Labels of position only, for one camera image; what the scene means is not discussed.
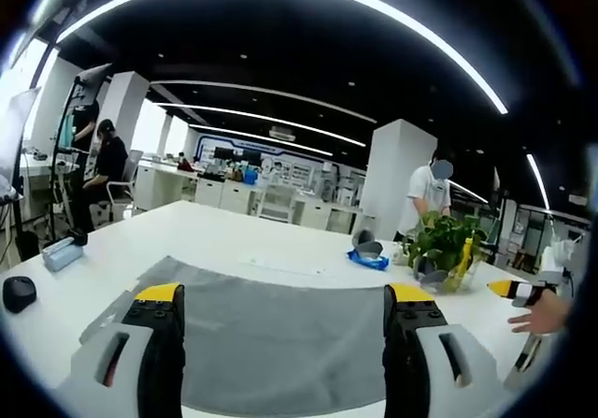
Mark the green potted plant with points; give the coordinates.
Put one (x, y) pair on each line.
(444, 240)

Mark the blue packet with grey object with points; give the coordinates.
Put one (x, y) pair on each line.
(369, 259)

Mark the light blue box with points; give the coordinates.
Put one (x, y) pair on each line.
(61, 253)

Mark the small black object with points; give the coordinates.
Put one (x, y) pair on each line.
(77, 236)

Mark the person's right hand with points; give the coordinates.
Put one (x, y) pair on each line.
(546, 316)

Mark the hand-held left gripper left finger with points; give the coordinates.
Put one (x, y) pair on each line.
(119, 348)

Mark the black rounded device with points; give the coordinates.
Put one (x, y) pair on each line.
(18, 294)

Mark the white table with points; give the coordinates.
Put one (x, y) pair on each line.
(243, 235)

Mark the grey office chair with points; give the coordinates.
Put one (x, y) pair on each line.
(126, 179)

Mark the white cabinet row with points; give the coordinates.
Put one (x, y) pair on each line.
(219, 191)

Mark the yellow bottle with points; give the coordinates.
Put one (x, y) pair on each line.
(466, 256)

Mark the grey towel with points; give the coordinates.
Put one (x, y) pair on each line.
(280, 324)

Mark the white cup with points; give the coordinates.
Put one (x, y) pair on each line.
(399, 252)

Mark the white softbox panel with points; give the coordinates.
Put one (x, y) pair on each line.
(14, 133)

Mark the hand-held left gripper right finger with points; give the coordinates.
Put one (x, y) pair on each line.
(448, 348)

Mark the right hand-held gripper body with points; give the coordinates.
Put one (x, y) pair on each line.
(553, 261)

